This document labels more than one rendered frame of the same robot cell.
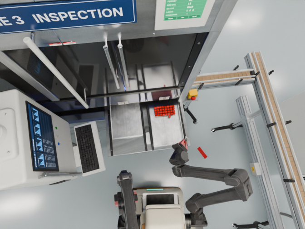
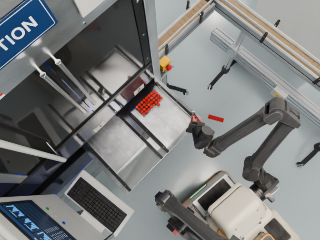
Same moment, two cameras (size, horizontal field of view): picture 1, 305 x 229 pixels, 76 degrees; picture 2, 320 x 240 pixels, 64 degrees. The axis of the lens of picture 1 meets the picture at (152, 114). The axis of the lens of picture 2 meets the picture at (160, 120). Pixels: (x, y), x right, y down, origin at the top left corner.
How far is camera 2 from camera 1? 0.07 m
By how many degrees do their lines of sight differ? 7
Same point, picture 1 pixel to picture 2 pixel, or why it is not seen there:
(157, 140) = (165, 138)
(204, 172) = (240, 130)
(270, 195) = (311, 107)
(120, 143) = (128, 172)
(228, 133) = (226, 80)
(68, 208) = not seen: outside the picture
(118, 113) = (102, 143)
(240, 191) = (288, 121)
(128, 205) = (192, 222)
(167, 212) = (234, 199)
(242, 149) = (251, 85)
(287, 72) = not seen: outside the picture
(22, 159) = not seen: outside the picture
